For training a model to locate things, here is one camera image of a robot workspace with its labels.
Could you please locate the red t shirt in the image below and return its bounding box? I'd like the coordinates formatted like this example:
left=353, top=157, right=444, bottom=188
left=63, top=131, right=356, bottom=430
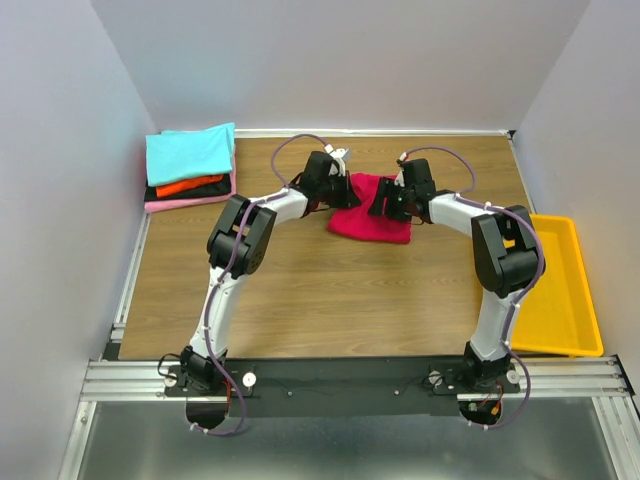
left=327, top=173, right=411, bottom=245

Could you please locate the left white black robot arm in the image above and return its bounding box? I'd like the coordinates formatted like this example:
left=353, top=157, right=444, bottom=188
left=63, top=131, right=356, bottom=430
left=180, top=146, right=360, bottom=392

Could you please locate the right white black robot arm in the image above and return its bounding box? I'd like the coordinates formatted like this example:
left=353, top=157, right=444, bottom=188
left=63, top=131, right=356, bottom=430
left=369, top=157, right=545, bottom=393

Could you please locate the folded black t shirt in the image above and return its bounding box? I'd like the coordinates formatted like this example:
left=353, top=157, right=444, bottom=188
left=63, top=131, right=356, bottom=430
left=144, top=174, right=232, bottom=202

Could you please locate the folded cyan t shirt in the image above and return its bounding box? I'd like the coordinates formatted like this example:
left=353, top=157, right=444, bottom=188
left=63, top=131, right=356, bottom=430
left=146, top=122, right=235, bottom=187

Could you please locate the folded orange t shirt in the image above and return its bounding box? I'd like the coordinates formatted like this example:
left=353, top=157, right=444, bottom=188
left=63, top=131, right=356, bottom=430
left=155, top=175, right=224, bottom=198

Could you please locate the yellow plastic bin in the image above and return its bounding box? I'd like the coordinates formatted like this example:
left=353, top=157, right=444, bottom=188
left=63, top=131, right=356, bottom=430
left=512, top=214, right=604, bottom=357

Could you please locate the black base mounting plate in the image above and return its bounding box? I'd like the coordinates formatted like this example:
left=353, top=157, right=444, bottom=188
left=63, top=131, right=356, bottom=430
left=157, top=354, right=522, bottom=434

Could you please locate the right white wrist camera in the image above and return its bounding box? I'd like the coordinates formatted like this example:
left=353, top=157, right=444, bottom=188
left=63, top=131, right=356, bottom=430
left=394, top=152, right=408, bottom=187

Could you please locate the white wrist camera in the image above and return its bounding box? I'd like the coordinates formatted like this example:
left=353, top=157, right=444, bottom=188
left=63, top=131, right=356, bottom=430
left=394, top=152, right=408, bottom=187
left=324, top=144, right=351, bottom=176

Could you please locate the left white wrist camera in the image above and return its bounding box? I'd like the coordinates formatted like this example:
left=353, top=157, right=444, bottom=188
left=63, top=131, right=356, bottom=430
left=324, top=144, right=351, bottom=176

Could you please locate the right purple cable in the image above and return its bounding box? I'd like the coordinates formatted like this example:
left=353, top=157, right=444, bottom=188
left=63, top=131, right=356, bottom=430
left=397, top=145, right=547, bottom=431

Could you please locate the purple cable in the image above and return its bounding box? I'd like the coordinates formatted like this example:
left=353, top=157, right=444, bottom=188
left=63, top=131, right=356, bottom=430
left=397, top=145, right=547, bottom=431
left=187, top=133, right=336, bottom=439

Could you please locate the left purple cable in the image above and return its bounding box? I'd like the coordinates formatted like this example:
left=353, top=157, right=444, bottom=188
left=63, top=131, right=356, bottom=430
left=187, top=133, right=336, bottom=439

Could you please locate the aluminium extrusion frame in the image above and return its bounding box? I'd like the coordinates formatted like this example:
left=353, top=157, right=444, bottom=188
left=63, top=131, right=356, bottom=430
left=59, top=128, right=640, bottom=480

